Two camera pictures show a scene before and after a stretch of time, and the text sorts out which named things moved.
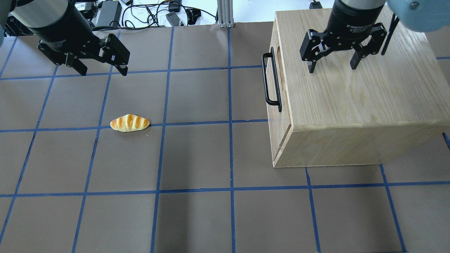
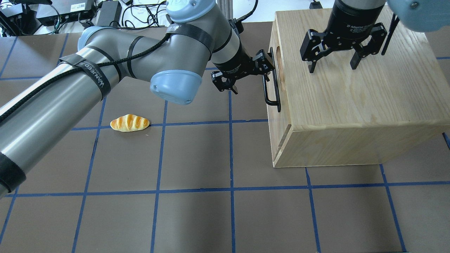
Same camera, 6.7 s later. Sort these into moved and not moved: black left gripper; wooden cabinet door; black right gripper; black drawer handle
Moved: black left gripper
Not moved: black right gripper; wooden cabinet door; black drawer handle
